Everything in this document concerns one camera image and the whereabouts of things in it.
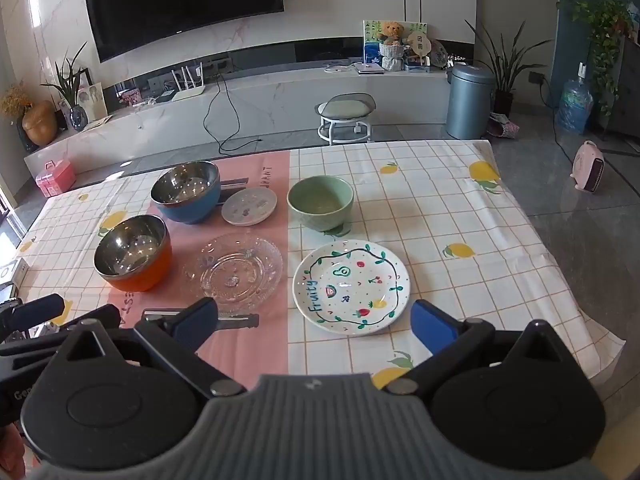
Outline white box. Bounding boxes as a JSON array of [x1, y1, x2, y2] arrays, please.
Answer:
[[0, 257, 31, 286]]

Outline white fruit-print plate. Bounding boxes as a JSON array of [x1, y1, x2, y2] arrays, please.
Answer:
[[292, 239, 412, 337]]

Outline yellow dried flowers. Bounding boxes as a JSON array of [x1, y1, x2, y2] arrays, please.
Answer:
[[0, 82, 32, 118]]

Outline blue water bottle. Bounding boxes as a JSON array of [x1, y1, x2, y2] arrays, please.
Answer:
[[556, 77, 594, 135]]

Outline orange steel bowl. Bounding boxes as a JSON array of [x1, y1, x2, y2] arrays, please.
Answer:
[[93, 214, 173, 292]]

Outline white photo frame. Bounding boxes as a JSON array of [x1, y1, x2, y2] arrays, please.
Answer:
[[75, 82, 107, 123]]

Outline long-leaf potted plant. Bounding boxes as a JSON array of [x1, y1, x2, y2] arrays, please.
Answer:
[[465, 20, 548, 118]]

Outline green ceramic bowl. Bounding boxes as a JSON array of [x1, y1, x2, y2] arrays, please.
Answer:
[[286, 175, 355, 233]]

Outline blue steel bowl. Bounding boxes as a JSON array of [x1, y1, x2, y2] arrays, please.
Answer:
[[150, 161, 222, 225]]

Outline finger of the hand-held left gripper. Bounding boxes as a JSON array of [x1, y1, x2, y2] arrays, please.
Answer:
[[0, 294, 67, 342], [0, 304, 122, 357]]

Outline brown round vase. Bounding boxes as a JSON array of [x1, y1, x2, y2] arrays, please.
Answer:
[[22, 101, 58, 146]]

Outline grey cabinet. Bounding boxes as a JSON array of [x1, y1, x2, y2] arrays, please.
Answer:
[[602, 35, 640, 141]]

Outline black power cable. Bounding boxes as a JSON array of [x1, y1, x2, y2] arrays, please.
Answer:
[[202, 72, 263, 152]]

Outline green plant in blue vase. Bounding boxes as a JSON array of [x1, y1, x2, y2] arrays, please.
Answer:
[[40, 42, 91, 131]]

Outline person's left forearm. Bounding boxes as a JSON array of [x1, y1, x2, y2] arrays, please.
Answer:
[[0, 425, 28, 480]]

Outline white round stool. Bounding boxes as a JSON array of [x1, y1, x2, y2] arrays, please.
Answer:
[[315, 92, 377, 146]]

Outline pink storage box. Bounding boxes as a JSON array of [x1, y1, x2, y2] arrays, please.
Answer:
[[35, 160, 77, 198]]

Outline grey trash can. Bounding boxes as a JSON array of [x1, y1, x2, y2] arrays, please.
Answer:
[[445, 62, 496, 140]]

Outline black wall television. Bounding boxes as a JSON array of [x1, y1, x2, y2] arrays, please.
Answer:
[[81, 0, 286, 63]]

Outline green and blue painting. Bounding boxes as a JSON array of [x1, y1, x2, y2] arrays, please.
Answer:
[[362, 20, 429, 68]]

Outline white marble tv console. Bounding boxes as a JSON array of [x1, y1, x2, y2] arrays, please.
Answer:
[[24, 62, 451, 176]]

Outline pink table mat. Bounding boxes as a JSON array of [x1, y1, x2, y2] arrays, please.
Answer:
[[107, 149, 292, 377]]

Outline brown teddy bear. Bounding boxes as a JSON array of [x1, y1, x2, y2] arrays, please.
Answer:
[[376, 21, 406, 45]]

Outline pink space heater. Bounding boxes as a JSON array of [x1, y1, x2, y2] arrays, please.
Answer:
[[570, 141, 606, 193]]

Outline trailing ivy plant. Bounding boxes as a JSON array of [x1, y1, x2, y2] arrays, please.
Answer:
[[557, 0, 633, 116]]

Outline round paper fan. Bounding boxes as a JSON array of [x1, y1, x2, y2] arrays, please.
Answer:
[[404, 30, 431, 67]]

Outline clear glass plate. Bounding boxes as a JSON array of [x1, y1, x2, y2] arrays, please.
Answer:
[[182, 232, 284, 311]]

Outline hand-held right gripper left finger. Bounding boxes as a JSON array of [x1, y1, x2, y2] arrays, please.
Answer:
[[47, 297, 247, 400]]

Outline white router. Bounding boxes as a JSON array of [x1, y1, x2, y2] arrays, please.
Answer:
[[159, 62, 207, 106]]

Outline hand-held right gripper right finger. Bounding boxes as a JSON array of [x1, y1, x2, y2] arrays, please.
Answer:
[[387, 300, 576, 402]]

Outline small white saucer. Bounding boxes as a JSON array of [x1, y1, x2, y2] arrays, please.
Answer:
[[221, 186, 278, 227]]

